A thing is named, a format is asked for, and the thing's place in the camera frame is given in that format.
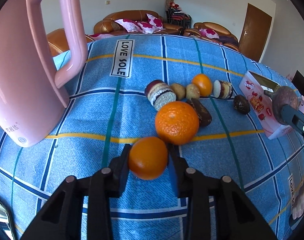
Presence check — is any dark brown passion fruit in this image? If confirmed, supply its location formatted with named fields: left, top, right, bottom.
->
left=186, top=98, right=212, bottom=127

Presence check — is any small orange fruit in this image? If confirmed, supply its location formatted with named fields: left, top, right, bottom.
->
left=191, top=74, right=213, bottom=97

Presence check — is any smooth orange fruit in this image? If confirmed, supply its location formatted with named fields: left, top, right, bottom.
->
left=128, top=137, right=168, bottom=180

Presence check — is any brown longan fruit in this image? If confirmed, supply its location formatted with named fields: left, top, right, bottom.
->
left=185, top=83, right=200, bottom=100
left=170, top=83, right=186, bottom=101

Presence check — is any large textured orange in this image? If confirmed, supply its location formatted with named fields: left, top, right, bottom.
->
left=155, top=101, right=199, bottom=145

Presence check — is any person's right hand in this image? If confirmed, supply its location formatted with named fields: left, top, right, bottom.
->
left=292, top=182, right=304, bottom=220

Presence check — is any pink biscuit tin box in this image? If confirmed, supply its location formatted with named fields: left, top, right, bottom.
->
left=239, top=71, right=303, bottom=140

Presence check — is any smartphone at table edge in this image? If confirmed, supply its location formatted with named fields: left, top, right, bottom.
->
left=0, top=201, right=17, bottom=240

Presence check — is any brown wooden door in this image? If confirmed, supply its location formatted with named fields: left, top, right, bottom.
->
left=239, top=3, right=272, bottom=62

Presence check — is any brown leather armchair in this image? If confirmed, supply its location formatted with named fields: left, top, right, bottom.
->
left=183, top=22, right=239, bottom=51

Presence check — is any pink electric kettle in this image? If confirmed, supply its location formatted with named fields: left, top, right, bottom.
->
left=0, top=0, right=87, bottom=147

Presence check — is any armchair floral pillow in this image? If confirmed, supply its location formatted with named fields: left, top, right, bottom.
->
left=200, top=28, right=220, bottom=39

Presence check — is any blue plaid tablecloth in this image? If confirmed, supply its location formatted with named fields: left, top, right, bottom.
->
left=0, top=35, right=304, bottom=239

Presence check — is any black rack with red items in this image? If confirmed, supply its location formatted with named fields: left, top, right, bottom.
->
left=165, top=2, right=192, bottom=29

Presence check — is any white magenta floral pillow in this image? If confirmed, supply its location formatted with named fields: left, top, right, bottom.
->
left=115, top=19, right=142, bottom=33

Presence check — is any brown leather sofa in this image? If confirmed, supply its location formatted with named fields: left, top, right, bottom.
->
left=93, top=10, right=183, bottom=36

